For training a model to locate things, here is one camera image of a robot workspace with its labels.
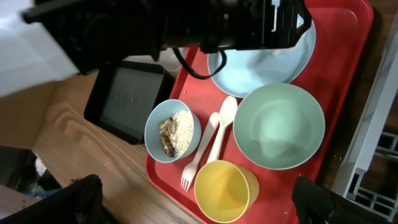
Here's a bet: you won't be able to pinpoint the black plastic tray bin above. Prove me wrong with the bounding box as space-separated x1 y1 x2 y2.
84 61 175 145

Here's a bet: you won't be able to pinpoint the white plastic spoon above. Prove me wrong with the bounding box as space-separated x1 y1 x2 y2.
206 96 238 164

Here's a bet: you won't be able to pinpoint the light blue plate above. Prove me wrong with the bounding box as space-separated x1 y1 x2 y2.
211 23 316 98

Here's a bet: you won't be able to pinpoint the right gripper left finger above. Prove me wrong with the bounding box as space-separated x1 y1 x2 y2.
1 174 120 224

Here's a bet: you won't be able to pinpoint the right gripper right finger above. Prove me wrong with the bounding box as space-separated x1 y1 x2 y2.
292 176 391 224

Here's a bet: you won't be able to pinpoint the grey dishwasher rack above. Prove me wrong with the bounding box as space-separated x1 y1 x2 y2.
331 16 397 222

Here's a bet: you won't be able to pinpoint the white plastic fork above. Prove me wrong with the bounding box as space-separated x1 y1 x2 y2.
181 112 220 192

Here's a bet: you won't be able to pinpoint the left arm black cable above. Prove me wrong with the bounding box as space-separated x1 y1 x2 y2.
172 47 228 80

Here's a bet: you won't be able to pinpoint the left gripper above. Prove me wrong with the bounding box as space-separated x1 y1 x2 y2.
152 0 312 53

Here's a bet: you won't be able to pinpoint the yellow plastic cup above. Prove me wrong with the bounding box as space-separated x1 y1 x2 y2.
194 160 259 223

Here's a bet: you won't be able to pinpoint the food scraps rice and nuts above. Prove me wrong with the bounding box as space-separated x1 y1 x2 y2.
159 110 193 158

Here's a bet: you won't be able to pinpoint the red serving tray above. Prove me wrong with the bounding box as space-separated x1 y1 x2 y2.
146 0 374 223

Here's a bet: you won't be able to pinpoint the small light blue bowl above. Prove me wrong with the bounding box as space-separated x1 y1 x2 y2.
144 100 201 163

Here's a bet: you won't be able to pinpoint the mint green bowl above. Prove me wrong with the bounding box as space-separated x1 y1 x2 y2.
233 83 326 170

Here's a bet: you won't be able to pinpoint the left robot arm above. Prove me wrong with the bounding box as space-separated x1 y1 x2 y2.
1 0 312 96

